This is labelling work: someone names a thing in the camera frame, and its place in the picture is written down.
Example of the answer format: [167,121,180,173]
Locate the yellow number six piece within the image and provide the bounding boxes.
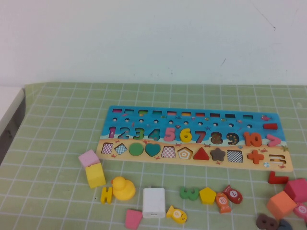
[179,128,192,143]

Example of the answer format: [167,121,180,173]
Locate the pink number five piece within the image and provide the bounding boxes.
[164,127,177,142]

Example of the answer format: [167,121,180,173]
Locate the teal heart piece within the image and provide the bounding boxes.
[144,143,161,158]

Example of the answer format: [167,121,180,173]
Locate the green circle piece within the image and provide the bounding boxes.
[129,143,144,156]

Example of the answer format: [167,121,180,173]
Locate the red triangle piece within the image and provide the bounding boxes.
[193,147,210,161]

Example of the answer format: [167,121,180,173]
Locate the brown star piece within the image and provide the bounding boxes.
[210,148,226,161]

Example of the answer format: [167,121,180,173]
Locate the green number three piece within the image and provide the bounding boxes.
[179,187,200,201]

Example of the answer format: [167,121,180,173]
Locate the colourful wooden puzzle board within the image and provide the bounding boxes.
[95,105,294,173]

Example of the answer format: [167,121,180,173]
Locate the yellow letter H piece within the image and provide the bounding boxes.
[100,186,113,205]

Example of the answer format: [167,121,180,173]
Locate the orange number ten piece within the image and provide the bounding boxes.
[243,131,262,147]

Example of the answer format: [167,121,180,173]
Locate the yellow pentagon piece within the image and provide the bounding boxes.
[199,187,218,206]

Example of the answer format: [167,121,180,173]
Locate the yellow fish piece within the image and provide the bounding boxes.
[165,205,188,225]

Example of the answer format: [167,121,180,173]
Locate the pink trapezoid piece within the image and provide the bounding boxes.
[124,209,143,230]

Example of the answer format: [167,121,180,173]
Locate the orange plus sign piece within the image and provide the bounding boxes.
[247,150,264,165]

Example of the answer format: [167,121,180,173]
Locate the orange fish piece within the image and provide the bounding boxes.
[215,192,232,214]

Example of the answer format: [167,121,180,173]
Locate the red fish piece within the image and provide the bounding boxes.
[222,184,243,205]

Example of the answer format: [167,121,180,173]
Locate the pink greater-than sign piece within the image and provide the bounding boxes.
[266,134,282,147]

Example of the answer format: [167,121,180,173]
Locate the red angle sign piece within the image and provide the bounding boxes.
[268,171,289,184]

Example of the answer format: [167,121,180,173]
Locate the brown number eight piece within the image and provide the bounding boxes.
[255,214,279,230]

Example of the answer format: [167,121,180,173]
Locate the dark blue number piece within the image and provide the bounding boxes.
[278,219,292,230]

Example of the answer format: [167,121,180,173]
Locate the pink fish piece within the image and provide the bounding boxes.
[293,202,307,220]

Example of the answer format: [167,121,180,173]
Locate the light pink cube block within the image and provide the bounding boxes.
[78,149,100,168]

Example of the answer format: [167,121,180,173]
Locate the yellow rubber duck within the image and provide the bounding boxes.
[111,176,136,201]

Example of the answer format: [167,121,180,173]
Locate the yellow cube block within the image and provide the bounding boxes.
[85,162,106,189]

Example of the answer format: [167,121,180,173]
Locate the white power adapter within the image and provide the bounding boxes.
[142,184,166,219]

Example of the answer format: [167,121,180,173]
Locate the green checkered tablecloth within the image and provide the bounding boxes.
[0,82,307,230]

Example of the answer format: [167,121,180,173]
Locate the orange cube block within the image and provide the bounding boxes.
[266,190,297,221]

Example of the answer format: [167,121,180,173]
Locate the magenta cube block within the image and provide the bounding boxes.
[284,178,307,204]

